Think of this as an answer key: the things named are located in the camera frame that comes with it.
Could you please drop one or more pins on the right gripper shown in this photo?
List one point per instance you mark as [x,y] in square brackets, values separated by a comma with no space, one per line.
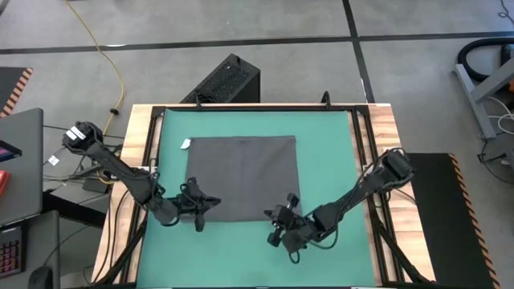
[291,221]

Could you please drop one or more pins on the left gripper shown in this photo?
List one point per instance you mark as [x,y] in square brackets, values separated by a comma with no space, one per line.
[192,204]

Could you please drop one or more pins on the grey woven towel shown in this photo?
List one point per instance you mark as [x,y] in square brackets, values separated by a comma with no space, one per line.
[245,176]

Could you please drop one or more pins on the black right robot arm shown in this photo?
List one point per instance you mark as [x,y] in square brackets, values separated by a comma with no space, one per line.
[353,192]

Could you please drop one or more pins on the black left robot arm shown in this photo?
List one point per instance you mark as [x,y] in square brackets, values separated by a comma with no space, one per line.
[120,172]

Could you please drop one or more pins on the green table mat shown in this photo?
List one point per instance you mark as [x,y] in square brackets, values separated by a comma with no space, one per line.
[241,257]

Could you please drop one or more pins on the black power adapter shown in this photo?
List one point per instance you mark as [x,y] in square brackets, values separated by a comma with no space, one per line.
[95,185]

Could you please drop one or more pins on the black computer tower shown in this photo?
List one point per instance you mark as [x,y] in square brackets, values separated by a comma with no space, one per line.
[225,80]

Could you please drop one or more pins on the wooden table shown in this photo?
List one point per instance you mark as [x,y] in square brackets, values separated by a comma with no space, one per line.
[381,132]

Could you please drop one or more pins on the white floor tag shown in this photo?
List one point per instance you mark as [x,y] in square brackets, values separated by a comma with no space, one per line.
[53,160]

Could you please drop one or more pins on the large black hazard-striped floor mat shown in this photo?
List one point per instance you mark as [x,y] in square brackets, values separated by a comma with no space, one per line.
[441,221]

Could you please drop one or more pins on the dark grey desk top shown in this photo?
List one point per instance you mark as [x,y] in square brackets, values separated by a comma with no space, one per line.
[40,241]

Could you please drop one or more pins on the black computer mouse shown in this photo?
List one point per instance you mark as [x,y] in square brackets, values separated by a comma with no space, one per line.
[40,279]

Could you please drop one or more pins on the light grey desk top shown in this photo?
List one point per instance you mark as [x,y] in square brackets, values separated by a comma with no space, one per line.
[20,180]

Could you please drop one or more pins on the black keyboard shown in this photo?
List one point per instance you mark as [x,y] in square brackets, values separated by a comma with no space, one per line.
[10,253]

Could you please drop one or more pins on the red flat object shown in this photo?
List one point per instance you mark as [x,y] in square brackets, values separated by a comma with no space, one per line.
[3,182]

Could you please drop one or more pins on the black tablet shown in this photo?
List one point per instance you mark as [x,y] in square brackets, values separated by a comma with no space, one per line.
[8,151]

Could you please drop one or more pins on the small black hazard-striped floor mat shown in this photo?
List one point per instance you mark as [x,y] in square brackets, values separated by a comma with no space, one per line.
[10,84]

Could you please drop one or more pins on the grey round stand base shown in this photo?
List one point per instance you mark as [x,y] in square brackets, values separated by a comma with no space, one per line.
[500,152]

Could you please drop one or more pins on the grey metal stand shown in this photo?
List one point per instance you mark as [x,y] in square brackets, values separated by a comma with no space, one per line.
[476,100]

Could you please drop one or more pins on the silver arm base bracket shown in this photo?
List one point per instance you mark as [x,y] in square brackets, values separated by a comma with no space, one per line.
[368,168]

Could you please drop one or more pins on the black aluminium table frame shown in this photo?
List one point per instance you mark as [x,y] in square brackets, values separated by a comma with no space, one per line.
[281,108]

